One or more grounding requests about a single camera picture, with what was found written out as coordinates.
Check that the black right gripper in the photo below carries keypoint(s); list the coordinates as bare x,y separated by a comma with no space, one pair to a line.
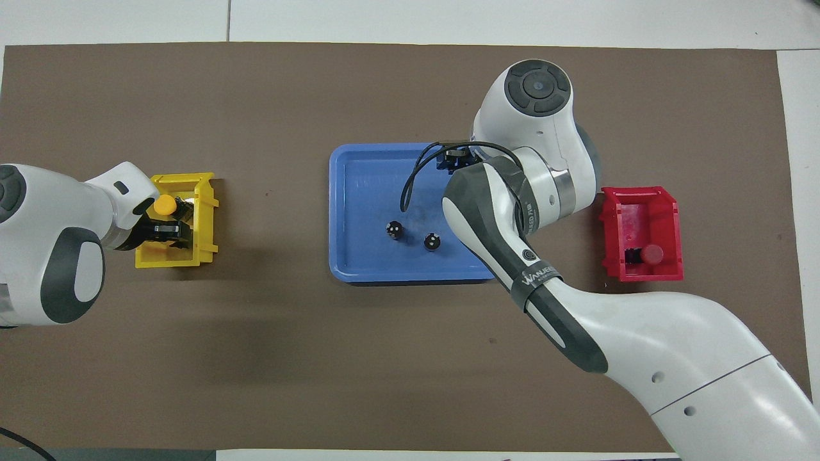
460,157

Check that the blue plastic tray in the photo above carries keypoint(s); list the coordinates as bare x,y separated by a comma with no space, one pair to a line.
365,256

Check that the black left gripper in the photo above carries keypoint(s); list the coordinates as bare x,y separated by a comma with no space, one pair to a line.
141,227

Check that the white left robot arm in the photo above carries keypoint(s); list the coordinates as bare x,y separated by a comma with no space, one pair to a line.
38,256

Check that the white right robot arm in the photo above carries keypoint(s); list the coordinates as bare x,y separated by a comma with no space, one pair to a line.
640,333

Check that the red plastic bin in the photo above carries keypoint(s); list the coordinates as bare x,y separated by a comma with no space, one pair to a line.
640,218

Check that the black cylindrical capacitor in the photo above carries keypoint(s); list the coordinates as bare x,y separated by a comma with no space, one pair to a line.
394,230
433,242

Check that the yellow plastic bin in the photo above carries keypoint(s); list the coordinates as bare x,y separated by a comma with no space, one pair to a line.
205,230

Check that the brown table mat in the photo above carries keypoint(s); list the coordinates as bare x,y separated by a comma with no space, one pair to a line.
320,358

